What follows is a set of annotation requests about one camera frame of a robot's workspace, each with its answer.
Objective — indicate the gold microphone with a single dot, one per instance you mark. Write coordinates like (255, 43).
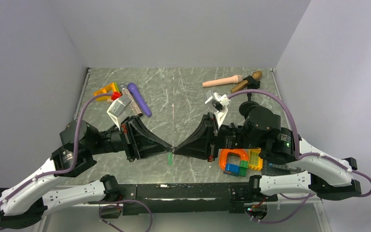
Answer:
(257, 75)

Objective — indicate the orange curved track piece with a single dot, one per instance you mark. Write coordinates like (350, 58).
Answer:
(234, 155)

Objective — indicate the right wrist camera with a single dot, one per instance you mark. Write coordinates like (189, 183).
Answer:
(219, 105)

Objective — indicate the orange triangle toy block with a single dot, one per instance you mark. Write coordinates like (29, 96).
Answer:
(110, 88)

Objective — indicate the black microphone stand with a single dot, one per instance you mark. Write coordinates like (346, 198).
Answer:
(249, 83)

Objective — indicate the purple tube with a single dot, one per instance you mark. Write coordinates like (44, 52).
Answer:
(139, 99)

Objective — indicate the glitter tube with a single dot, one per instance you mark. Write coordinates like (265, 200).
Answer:
(133, 104)

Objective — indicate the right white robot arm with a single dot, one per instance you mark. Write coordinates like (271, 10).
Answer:
(322, 175)

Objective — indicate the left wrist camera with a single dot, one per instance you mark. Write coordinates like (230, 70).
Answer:
(117, 111)

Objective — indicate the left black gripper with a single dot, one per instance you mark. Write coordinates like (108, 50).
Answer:
(140, 141)

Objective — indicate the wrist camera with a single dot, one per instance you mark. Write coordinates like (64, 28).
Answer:
(117, 111)
(219, 105)

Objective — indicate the blue toy brick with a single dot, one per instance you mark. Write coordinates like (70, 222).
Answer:
(232, 169)

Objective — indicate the green toy brick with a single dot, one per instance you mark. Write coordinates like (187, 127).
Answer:
(243, 167)

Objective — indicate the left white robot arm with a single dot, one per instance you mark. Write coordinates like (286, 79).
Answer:
(36, 196)

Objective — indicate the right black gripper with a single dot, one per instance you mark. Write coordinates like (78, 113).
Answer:
(204, 142)

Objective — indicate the yellow toy brick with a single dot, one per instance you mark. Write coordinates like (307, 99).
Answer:
(255, 161)

